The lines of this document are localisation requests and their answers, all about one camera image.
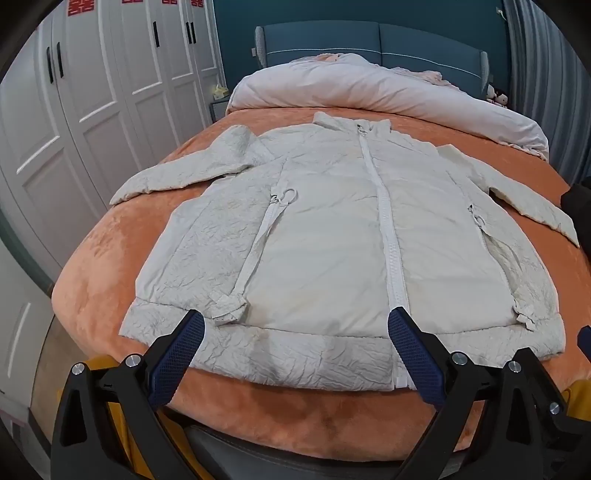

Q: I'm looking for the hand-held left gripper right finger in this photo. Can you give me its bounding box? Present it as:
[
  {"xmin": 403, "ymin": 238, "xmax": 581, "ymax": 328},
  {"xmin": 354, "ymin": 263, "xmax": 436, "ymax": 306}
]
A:
[{"xmin": 386, "ymin": 308, "xmax": 591, "ymax": 480}]

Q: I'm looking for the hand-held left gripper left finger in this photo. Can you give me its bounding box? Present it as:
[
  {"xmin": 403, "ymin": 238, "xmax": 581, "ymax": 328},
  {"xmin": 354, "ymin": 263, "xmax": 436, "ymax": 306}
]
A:
[{"xmin": 51, "ymin": 309, "xmax": 206, "ymax": 480}]

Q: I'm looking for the white padded jacket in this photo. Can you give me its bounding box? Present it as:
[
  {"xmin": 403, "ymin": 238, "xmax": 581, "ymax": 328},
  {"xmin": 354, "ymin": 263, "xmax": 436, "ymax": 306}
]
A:
[{"xmin": 109, "ymin": 111, "xmax": 581, "ymax": 393}]

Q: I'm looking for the person's yellow clothing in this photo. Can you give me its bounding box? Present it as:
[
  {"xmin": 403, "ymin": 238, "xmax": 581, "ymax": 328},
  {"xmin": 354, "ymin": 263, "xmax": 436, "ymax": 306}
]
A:
[{"xmin": 88, "ymin": 354, "xmax": 591, "ymax": 480}]

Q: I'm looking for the orange fleece blanket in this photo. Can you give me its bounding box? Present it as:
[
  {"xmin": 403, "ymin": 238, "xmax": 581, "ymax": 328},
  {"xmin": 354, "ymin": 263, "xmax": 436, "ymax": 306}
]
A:
[{"xmin": 52, "ymin": 107, "xmax": 591, "ymax": 462}]

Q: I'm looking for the dark cloth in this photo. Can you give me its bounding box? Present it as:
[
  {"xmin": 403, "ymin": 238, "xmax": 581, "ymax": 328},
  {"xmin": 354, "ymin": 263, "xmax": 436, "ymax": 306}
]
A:
[{"xmin": 560, "ymin": 183, "xmax": 591, "ymax": 223}]

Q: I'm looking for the white wardrobe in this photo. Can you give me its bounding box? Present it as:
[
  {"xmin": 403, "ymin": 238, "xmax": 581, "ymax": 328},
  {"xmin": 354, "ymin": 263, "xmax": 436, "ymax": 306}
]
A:
[{"xmin": 0, "ymin": 0, "xmax": 221, "ymax": 425}]

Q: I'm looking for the pale pink duvet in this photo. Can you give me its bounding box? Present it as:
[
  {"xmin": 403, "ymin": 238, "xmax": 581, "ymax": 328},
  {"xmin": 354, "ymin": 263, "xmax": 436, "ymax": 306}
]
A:
[{"xmin": 226, "ymin": 52, "xmax": 550, "ymax": 160}]

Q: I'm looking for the grey curtain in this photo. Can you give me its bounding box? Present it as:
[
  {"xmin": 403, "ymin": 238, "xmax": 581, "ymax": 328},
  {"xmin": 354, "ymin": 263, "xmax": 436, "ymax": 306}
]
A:
[{"xmin": 503, "ymin": 0, "xmax": 591, "ymax": 185}]

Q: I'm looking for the blue upholstered headboard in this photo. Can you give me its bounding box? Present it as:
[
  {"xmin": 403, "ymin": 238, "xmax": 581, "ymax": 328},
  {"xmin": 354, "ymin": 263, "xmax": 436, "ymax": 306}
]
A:
[{"xmin": 255, "ymin": 23, "xmax": 489, "ymax": 100}]

